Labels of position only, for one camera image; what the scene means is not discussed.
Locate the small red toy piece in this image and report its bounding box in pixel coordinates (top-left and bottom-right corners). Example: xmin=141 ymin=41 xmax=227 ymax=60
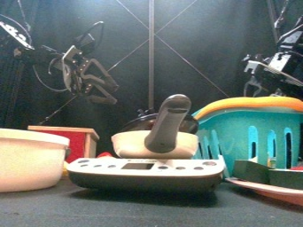
xmin=96 ymin=151 xmax=115 ymax=160

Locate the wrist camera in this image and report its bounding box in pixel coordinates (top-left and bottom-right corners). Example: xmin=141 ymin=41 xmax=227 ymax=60
xmin=73 ymin=20 xmax=105 ymax=49
xmin=276 ymin=27 xmax=303 ymax=51

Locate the thin diagonal brace cord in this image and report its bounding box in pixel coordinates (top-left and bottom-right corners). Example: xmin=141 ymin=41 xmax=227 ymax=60
xmin=115 ymin=0 xmax=231 ymax=90
xmin=37 ymin=0 xmax=200 ymax=126

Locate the toy frying pan grey handle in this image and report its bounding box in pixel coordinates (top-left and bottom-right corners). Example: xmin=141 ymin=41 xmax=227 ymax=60
xmin=109 ymin=93 xmax=200 ymax=160

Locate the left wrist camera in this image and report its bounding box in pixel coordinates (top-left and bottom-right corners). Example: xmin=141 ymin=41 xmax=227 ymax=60
xmin=73 ymin=20 xmax=105 ymax=49

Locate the white toy pot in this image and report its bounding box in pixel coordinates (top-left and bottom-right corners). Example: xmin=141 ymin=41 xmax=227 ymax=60
xmin=0 ymin=128 xmax=72 ymax=193

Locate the teal basket orange rim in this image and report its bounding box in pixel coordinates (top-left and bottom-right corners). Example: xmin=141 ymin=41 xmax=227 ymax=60
xmin=191 ymin=96 xmax=303 ymax=179

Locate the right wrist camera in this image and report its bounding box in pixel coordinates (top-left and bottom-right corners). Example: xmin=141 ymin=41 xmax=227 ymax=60
xmin=276 ymin=27 xmax=303 ymax=51

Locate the white grey toy stove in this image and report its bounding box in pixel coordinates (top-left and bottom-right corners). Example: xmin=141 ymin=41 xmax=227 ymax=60
xmin=65 ymin=156 xmax=227 ymax=193

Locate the yellow green toy corn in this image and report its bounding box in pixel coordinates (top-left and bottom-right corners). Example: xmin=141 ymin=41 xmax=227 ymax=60
xmin=61 ymin=160 xmax=70 ymax=179

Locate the pink tray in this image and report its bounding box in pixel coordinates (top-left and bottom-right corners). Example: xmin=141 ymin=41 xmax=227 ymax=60
xmin=225 ymin=176 xmax=303 ymax=207

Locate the metal frame pole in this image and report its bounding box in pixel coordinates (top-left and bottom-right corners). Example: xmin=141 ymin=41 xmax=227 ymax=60
xmin=147 ymin=0 xmax=156 ymax=112

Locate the green wrapped sushi piece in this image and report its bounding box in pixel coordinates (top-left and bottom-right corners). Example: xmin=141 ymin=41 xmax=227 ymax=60
xmin=268 ymin=168 xmax=303 ymax=191
xmin=232 ymin=160 xmax=273 ymax=184

